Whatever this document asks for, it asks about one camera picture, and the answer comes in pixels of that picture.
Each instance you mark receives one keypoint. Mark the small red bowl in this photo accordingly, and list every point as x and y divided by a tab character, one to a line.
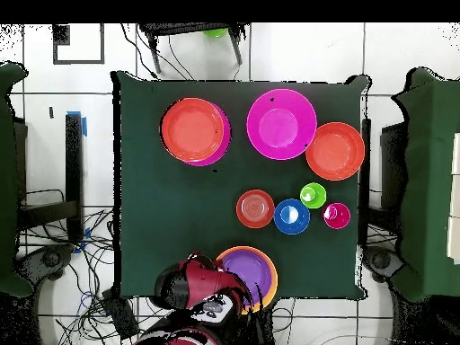
255	208

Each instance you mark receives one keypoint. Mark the pink bowl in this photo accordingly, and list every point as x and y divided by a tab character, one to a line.
226	143
280	124

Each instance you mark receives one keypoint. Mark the deep red-orange bowl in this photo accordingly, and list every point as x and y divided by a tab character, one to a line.
192	129

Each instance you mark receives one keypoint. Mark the orange bowl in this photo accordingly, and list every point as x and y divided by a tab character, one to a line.
275	280

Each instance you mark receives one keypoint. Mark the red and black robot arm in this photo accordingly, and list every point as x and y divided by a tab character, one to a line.
201	284

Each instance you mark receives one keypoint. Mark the blue bowl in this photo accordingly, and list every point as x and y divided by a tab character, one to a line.
291	216

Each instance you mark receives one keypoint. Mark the dark green tablecloth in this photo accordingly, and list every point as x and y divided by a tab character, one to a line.
161	215

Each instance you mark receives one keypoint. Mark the green cup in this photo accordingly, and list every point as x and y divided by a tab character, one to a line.
313	196

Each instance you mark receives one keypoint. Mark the red cup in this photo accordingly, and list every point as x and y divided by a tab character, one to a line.
336	215

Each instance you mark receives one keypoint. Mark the shallow red-orange bowl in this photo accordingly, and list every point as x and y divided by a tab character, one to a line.
336	151

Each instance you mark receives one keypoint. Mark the lime green bowl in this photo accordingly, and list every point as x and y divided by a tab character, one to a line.
215	33

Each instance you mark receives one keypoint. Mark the blue tape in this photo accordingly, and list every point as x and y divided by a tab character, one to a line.
84	127

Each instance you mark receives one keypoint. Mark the black office chair base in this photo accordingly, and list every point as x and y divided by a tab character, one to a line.
381	261
50	258

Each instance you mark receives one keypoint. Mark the black power strip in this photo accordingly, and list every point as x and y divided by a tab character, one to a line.
120	316

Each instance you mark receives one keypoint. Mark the black stool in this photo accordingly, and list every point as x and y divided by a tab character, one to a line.
187	28

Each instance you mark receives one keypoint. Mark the green cloth side table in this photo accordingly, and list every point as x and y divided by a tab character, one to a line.
431	179
7	143

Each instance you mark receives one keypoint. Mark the white boxes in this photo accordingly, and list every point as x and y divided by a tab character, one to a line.
455	233

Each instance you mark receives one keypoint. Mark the black table frame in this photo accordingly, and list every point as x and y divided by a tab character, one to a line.
73	161
365	161

